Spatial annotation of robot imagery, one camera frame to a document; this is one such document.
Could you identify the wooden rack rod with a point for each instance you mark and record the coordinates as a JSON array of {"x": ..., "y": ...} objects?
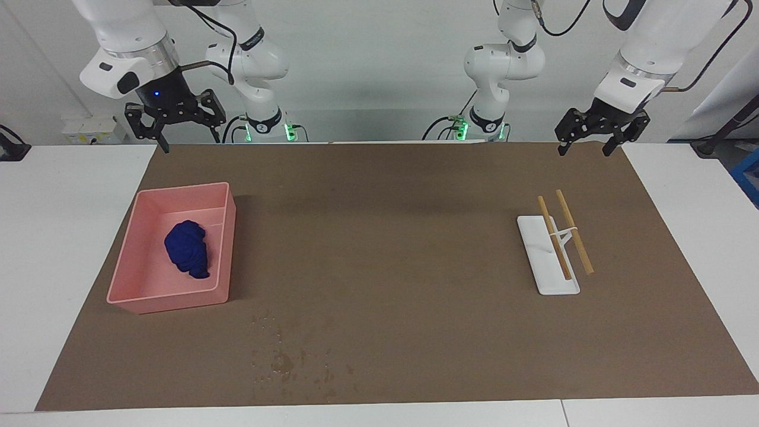
[
  {"x": 554, "y": 237},
  {"x": 574, "y": 231}
]

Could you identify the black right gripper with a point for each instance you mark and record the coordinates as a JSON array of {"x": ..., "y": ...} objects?
[{"x": 169, "y": 98}]

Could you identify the brown table mat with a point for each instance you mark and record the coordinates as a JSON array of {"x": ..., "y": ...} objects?
[{"x": 385, "y": 267}]

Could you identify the white power strip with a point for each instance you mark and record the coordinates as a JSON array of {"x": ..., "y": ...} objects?
[{"x": 89, "y": 127}]

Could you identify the black stand leg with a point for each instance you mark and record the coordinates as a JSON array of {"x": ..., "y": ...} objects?
[{"x": 705, "y": 147}]

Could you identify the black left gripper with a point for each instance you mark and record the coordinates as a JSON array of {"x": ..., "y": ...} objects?
[{"x": 614, "y": 117}]

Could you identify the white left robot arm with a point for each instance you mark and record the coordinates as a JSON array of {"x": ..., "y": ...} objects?
[{"x": 504, "y": 65}]

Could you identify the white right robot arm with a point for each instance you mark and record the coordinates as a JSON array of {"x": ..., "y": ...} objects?
[{"x": 124, "y": 24}]

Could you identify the dark blue towel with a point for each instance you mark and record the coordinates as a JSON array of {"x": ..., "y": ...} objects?
[{"x": 187, "y": 249}]

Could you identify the black clamp device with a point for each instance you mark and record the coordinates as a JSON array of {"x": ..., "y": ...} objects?
[{"x": 12, "y": 151}]

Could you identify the pink plastic bin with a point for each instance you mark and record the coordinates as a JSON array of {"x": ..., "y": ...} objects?
[{"x": 148, "y": 284}]

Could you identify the white towel rack tray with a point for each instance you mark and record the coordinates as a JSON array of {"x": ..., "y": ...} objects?
[{"x": 551, "y": 281}]

